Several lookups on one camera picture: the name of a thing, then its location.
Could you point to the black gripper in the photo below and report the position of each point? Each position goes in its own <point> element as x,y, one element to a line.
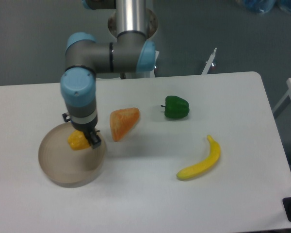
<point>86,125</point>

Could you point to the yellow bell pepper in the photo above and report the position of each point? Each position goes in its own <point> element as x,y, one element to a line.
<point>77,141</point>

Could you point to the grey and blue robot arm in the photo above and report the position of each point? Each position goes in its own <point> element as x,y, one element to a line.
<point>85,58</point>

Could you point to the beige round plate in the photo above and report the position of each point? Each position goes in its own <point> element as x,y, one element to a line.
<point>66,167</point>

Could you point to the green bell pepper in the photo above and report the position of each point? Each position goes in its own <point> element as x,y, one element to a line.
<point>176,107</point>

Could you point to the orange triangular bread slice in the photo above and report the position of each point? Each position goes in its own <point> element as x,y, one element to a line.
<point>122,121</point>

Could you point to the yellow banana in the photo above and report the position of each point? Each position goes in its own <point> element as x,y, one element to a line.
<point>203,166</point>

